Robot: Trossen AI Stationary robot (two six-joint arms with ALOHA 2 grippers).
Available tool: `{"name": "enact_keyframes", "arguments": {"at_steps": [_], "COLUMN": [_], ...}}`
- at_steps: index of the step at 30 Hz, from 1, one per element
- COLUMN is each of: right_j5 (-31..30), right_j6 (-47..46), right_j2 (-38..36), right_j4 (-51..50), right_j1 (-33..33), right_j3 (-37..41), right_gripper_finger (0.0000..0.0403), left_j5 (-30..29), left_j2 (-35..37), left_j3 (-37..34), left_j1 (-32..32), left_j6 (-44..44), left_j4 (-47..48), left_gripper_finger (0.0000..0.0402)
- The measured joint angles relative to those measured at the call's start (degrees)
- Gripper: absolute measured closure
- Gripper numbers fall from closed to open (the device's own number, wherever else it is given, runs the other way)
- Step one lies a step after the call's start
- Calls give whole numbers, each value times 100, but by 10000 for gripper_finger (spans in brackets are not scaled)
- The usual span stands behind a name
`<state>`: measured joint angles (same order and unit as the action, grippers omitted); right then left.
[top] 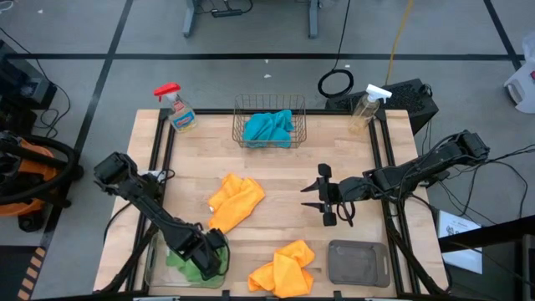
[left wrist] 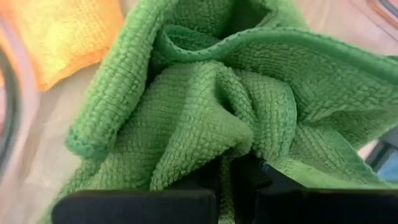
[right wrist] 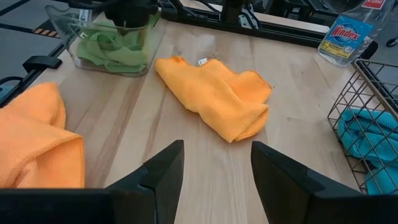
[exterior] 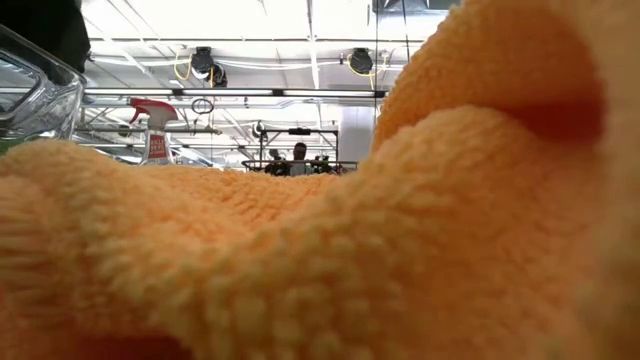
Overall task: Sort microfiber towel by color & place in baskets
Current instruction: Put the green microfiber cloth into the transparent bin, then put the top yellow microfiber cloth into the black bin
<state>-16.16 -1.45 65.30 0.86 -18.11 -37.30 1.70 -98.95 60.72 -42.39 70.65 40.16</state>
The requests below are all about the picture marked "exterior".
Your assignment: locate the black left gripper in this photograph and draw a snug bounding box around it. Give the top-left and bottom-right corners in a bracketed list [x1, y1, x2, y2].
[0, 0, 92, 74]

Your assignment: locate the hanging black cable loop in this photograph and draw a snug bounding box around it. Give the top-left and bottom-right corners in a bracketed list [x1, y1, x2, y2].
[191, 97, 216, 116]

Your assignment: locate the red trigger spray bottle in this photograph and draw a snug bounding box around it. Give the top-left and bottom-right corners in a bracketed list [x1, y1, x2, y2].
[128, 97, 180, 167]

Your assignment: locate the long ceiling light fixture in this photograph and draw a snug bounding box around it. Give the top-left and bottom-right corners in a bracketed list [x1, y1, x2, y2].
[82, 86, 389, 100]

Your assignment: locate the orange microfiber towel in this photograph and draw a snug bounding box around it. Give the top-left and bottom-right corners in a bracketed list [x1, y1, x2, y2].
[0, 0, 640, 360]

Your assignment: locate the black ceiling cord reel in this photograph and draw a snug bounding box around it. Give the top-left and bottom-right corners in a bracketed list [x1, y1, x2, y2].
[347, 47, 375, 77]
[190, 46, 229, 89]

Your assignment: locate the black background rig frame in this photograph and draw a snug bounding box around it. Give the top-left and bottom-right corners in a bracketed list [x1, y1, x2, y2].
[241, 127, 360, 176]

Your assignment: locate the clear plastic bin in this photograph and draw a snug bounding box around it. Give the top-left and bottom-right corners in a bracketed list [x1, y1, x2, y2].
[0, 23, 87, 146]

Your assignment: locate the person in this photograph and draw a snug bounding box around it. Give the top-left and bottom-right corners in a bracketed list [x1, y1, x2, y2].
[286, 141, 316, 177]

